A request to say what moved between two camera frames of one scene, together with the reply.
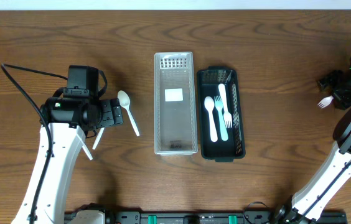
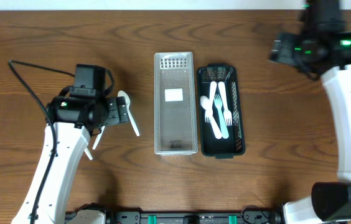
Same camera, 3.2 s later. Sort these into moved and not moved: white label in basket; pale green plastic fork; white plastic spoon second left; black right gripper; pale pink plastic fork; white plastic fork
Moved: pale pink plastic fork; black right gripper
Not moved: white plastic fork; white label in basket; white plastic spoon second left; pale green plastic fork
